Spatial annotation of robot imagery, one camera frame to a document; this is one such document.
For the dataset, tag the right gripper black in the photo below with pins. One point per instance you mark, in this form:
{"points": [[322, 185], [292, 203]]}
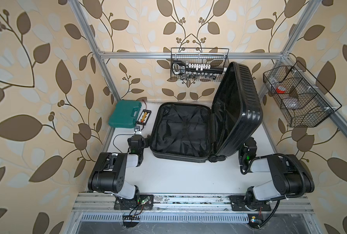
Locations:
{"points": [[250, 144]]}

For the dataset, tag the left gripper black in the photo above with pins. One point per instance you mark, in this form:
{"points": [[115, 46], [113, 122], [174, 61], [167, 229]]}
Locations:
{"points": [[137, 137]]}

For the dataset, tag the black hard-shell suitcase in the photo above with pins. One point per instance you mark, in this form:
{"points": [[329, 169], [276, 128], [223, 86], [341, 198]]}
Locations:
{"points": [[197, 133]]}

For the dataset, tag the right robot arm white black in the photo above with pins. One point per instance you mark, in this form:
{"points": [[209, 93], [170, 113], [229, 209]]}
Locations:
{"points": [[289, 177]]}

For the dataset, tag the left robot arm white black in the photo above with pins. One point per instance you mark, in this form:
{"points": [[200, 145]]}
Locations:
{"points": [[108, 174]]}

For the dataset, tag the small black tray orange parts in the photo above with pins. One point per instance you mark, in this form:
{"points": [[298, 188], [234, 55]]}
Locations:
{"points": [[144, 117]]}

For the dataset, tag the green plastic tool case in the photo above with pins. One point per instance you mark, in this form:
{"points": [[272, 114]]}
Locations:
{"points": [[125, 114]]}

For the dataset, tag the clear plastic bag in basket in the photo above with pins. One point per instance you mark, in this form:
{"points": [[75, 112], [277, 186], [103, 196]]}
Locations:
{"points": [[292, 103]]}

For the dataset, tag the red item in basket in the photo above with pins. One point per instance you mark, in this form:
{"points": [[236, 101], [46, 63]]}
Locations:
{"points": [[281, 89]]}

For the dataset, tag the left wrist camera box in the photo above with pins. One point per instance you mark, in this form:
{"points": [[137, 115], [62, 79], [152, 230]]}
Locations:
{"points": [[137, 130]]}

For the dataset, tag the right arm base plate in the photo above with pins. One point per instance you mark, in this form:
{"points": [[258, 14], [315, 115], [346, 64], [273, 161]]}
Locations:
{"points": [[241, 203]]}

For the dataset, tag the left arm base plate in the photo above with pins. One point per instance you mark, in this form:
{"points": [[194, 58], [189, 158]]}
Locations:
{"points": [[147, 201]]}

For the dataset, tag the right wire basket black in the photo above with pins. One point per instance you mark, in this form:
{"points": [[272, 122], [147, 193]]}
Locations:
{"points": [[318, 103]]}

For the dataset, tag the wire basket black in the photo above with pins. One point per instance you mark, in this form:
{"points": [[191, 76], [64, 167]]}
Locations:
{"points": [[318, 103], [214, 56]]}

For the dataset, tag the aluminium front rail frame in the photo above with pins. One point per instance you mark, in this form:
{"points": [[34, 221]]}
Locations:
{"points": [[190, 214]]}

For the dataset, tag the socket set black rail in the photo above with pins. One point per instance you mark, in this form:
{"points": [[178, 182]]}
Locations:
{"points": [[179, 67]]}

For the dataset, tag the back wire basket black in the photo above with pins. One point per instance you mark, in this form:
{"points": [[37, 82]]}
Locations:
{"points": [[214, 56]]}

